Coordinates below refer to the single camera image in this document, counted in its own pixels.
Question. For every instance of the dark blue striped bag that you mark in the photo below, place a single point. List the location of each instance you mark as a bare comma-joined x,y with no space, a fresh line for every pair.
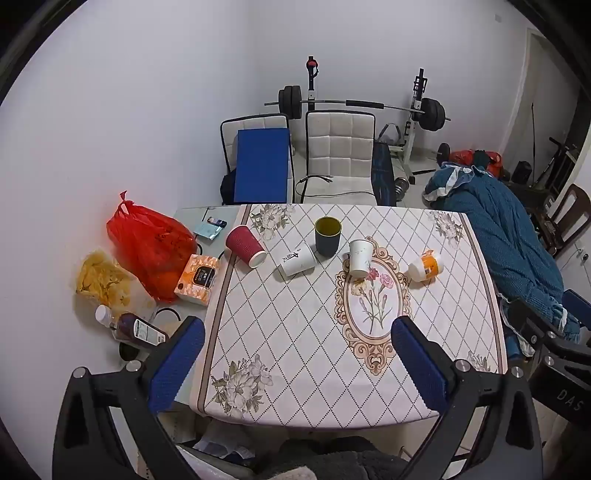
383,175

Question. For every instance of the black bin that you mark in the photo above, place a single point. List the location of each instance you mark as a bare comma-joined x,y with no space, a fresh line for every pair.
523,170

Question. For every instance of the orange and white paper cup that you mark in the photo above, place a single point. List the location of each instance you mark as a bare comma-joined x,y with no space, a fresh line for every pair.
425,267

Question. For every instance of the barbell with black plates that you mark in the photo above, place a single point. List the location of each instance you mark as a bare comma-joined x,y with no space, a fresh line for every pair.
360,104

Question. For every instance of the clear bag of yellow chips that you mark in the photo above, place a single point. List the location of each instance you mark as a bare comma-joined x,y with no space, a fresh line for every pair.
104,277

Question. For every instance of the teal knitted blanket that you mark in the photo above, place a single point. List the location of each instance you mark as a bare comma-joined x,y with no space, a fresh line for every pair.
503,230

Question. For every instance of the white padded chair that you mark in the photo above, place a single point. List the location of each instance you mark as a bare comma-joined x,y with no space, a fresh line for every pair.
339,147
254,122

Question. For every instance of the black backpack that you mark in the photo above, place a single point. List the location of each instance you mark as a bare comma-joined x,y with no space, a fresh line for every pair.
227,187

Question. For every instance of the red ribbed paper cup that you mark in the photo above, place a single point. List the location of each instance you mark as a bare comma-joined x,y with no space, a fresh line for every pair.
244,247

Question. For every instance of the metal dumbbell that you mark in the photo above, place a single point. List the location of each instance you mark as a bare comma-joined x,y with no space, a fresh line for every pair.
402,185

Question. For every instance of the blue foam pad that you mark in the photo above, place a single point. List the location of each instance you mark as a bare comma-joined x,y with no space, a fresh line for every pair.
262,166

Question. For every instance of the plain white paper cup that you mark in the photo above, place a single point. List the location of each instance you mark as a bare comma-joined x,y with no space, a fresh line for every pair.
360,257

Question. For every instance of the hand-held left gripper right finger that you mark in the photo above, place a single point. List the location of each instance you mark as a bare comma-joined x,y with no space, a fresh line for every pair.
422,369

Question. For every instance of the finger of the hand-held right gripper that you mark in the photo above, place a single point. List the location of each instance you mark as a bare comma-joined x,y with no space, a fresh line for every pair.
531,321
577,307

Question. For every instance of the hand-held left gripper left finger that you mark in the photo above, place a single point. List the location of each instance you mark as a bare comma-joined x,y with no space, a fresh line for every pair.
178,367

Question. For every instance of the white weight bench rack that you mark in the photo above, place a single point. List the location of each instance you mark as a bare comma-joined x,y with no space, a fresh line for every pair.
415,124

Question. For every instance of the loose papers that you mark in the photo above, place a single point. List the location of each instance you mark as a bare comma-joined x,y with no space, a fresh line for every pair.
221,447

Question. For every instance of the white paper cup black print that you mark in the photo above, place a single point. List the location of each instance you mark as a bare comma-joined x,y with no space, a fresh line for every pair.
298,263

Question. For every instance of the black weight plate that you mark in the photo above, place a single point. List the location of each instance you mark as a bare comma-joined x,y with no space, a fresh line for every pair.
443,151

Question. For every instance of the dark grey cup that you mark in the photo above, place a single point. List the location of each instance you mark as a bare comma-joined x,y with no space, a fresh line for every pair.
328,240

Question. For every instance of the orange tissue box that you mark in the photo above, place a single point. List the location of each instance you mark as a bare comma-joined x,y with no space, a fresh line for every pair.
197,279

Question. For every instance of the floral diamond pattern tablecloth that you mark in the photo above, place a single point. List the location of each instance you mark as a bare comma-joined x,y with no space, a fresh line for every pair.
295,346

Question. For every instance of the red plastic bag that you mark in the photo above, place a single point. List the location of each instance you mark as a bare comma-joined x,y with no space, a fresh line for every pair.
147,244

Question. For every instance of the clear bottle white cap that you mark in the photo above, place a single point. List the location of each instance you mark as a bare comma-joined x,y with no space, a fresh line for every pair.
104,315

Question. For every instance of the brown wooden chair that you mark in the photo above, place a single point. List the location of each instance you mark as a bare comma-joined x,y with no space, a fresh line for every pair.
570,217

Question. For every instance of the brown bottle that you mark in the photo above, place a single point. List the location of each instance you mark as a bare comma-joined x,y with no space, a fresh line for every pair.
138,328

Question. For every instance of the person's dark clothing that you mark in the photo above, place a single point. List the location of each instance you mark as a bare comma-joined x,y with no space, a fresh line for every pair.
337,457

